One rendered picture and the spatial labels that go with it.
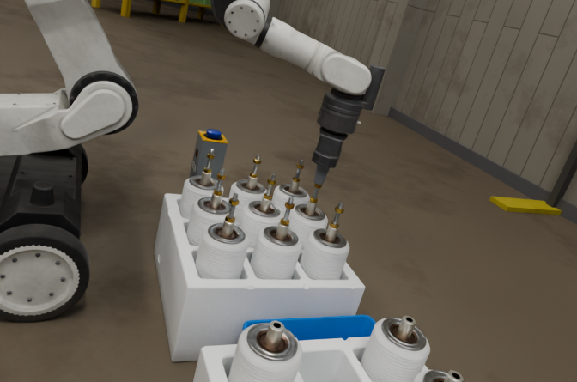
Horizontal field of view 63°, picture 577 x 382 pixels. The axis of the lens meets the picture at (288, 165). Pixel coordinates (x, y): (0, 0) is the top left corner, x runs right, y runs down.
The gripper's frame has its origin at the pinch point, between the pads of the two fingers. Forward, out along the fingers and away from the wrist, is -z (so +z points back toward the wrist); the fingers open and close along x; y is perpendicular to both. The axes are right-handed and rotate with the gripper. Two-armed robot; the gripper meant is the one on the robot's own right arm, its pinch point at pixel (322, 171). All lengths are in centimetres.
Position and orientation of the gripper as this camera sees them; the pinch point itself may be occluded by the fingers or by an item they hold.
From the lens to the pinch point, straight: 110.5
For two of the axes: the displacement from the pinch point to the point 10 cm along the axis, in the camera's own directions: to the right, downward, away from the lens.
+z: 2.5, -9.1, -3.3
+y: 9.4, 3.0, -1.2
